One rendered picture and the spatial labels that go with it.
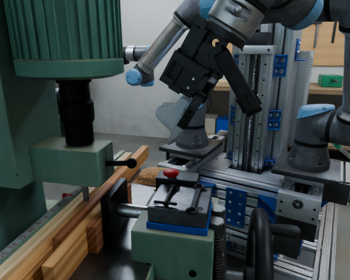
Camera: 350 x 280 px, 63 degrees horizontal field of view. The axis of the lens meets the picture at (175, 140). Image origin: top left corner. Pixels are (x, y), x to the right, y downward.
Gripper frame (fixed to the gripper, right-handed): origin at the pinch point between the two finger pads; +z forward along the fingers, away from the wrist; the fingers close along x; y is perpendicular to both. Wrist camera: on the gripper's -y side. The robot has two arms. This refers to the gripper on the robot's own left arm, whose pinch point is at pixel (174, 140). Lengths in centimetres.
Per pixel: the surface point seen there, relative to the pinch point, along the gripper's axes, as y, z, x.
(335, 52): -104, -68, -324
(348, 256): -130, 52, -117
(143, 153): 6.1, 21.7, -31.1
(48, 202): 22, 46, -19
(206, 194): -9.7, 4.0, 3.8
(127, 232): -1.6, 20.2, 3.7
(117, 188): 4.4, 12.8, 3.6
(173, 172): -2.8, 5.2, 1.1
